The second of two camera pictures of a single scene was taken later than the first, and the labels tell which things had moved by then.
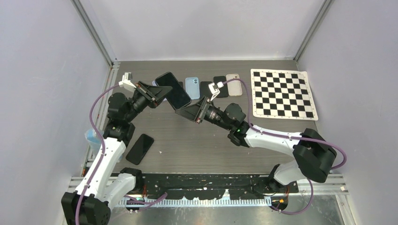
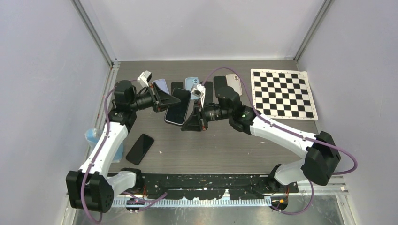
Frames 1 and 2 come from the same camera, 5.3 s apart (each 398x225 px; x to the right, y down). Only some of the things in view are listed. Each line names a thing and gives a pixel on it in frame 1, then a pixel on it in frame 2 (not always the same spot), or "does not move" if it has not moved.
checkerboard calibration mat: [282, 94] does not move
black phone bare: [139, 149] does not move
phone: [177, 98] to [176, 113]
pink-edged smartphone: [234, 87] does not move
